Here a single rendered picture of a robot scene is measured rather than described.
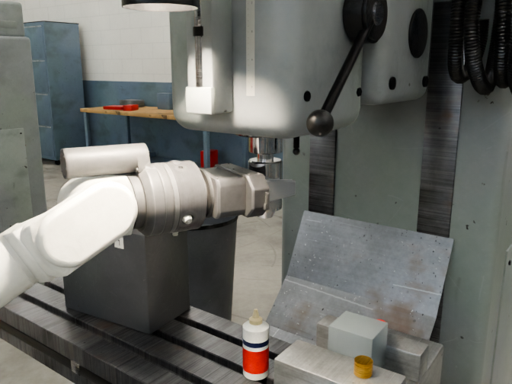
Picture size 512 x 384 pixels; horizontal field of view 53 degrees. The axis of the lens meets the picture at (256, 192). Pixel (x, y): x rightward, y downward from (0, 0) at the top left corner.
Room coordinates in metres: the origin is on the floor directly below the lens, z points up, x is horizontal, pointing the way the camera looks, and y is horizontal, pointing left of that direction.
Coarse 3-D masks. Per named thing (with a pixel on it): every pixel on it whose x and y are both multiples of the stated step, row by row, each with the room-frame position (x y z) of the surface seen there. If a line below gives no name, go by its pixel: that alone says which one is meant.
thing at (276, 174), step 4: (248, 168) 0.69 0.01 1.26; (280, 168) 0.68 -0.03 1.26; (260, 172) 0.67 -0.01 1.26; (264, 172) 0.67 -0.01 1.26; (268, 172) 0.67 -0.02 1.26; (272, 172) 0.67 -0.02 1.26; (276, 172) 0.67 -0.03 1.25; (280, 172) 0.68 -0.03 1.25; (264, 176) 0.67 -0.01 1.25; (268, 176) 0.67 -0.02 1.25; (272, 176) 0.67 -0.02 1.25; (276, 176) 0.67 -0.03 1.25; (280, 176) 0.68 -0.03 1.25; (276, 200) 0.67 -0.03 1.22; (280, 200) 0.68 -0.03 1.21; (272, 204) 0.67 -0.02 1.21; (276, 204) 0.67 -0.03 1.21; (280, 204) 0.68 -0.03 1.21; (272, 208) 0.67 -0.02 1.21; (276, 208) 0.67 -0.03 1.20; (280, 208) 0.68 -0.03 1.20; (268, 212) 0.67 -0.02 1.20
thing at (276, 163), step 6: (252, 162) 0.68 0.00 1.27; (258, 162) 0.67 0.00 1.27; (264, 162) 0.67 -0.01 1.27; (270, 162) 0.67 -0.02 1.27; (276, 162) 0.67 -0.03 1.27; (282, 162) 0.69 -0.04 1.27; (252, 168) 0.68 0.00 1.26; (258, 168) 0.67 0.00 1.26; (264, 168) 0.67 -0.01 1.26; (270, 168) 0.67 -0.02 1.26; (276, 168) 0.67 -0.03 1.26
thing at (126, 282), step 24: (120, 240) 0.85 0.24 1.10; (144, 240) 0.83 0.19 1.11; (168, 240) 0.88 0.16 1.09; (96, 264) 0.89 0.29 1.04; (120, 264) 0.86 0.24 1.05; (144, 264) 0.83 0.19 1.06; (168, 264) 0.88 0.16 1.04; (72, 288) 0.92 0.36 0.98; (96, 288) 0.89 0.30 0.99; (120, 288) 0.86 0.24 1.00; (144, 288) 0.83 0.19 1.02; (168, 288) 0.87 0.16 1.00; (96, 312) 0.89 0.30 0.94; (120, 312) 0.86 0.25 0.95; (144, 312) 0.83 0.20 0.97; (168, 312) 0.87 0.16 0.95
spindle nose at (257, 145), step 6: (252, 138) 0.68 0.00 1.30; (258, 138) 0.67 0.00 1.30; (264, 138) 0.67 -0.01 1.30; (270, 138) 0.67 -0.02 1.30; (276, 138) 0.67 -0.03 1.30; (252, 144) 0.68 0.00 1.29; (258, 144) 0.67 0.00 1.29; (264, 144) 0.67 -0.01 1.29; (270, 144) 0.67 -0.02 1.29; (276, 144) 0.67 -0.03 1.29; (282, 144) 0.68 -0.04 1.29; (252, 150) 0.68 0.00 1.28; (258, 150) 0.67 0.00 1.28; (264, 150) 0.67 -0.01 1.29; (270, 150) 0.67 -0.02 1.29; (276, 150) 0.67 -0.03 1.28; (282, 150) 0.68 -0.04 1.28
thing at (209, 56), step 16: (208, 0) 0.58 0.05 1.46; (224, 0) 0.60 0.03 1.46; (192, 16) 0.60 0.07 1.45; (208, 16) 0.58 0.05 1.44; (224, 16) 0.60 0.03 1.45; (192, 32) 0.60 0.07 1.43; (208, 32) 0.58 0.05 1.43; (224, 32) 0.60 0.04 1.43; (192, 48) 0.60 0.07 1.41; (208, 48) 0.58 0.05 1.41; (224, 48) 0.59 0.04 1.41; (192, 64) 0.60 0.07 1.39; (208, 64) 0.58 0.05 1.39; (224, 64) 0.59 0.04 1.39; (192, 80) 0.60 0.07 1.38; (208, 80) 0.58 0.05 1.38; (224, 80) 0.59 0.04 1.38; (192, 96) 0.59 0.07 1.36; (208, 96) 0.58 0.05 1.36; (224, 96) 0.59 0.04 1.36; (192, 112) 0.59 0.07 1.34; (208, 112) 0.58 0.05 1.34; (224, 112) 0.60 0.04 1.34
